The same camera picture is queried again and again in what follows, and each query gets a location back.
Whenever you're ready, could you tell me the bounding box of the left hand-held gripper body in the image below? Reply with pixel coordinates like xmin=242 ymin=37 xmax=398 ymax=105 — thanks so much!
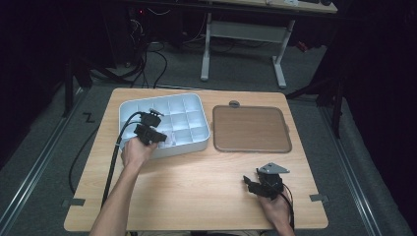
xmin=133 ymin=108 xmax=165 ymax=147

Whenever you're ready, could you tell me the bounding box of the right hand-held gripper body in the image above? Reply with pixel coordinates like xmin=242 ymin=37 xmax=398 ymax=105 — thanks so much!
xmin=255 ymin=162 xmax=290 ymax=201

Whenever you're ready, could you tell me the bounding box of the white compartment box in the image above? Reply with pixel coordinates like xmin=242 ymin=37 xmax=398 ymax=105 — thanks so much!
xmin=118 ymin=92 xmax=211 ymax=160

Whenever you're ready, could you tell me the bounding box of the person's left hand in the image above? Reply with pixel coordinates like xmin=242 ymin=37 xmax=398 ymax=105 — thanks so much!
xmin=121 ymin=137 xmax=158 ymax=170

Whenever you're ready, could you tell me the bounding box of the person's right hand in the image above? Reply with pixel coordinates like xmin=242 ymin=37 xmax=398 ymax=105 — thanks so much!
xmin=259 ymin=194 xmax=293 ymax=231

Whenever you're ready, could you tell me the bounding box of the brown wooden tray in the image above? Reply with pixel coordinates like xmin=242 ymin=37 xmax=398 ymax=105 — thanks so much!
xmin=211 ymin=104 xmax=293 ymax=154

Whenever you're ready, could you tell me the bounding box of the black metal stand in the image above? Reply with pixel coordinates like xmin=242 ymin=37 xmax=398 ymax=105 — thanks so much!
xmin=62 ymin=57 xmax=94 ymax=118
xmin=284 ymin=75 xmax=345 ymax=139

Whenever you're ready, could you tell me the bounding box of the white-framed wooden desk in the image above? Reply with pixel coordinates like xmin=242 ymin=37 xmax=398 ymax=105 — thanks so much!
xmin=200 ymin=0 xmax=338 ymax=89

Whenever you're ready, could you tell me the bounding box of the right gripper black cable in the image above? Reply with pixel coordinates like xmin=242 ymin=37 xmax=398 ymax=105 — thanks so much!
xmin=279 ymin=183 xmax=295 ymax=230

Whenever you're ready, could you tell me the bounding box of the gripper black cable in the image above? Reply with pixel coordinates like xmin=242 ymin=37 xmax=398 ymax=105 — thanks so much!
xmin=279 ymin=183 xmax=295 ymax=230
xmin=100 ymin=111 xmax=147 ymax=208

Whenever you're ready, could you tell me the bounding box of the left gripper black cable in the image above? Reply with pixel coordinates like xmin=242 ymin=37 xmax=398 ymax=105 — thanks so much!
xmin=100 ymin=111 xmax=147 ymax=208

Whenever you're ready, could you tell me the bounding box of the bundle of black floor cables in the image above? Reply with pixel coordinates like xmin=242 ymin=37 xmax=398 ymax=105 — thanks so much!
xmin=88 ymin=42 xmax=170 ymax=89

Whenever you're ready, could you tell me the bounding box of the thin black floor cable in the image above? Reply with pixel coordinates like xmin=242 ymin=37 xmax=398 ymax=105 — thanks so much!
xmin=68 ymin=124 xmax=101 ymax=195

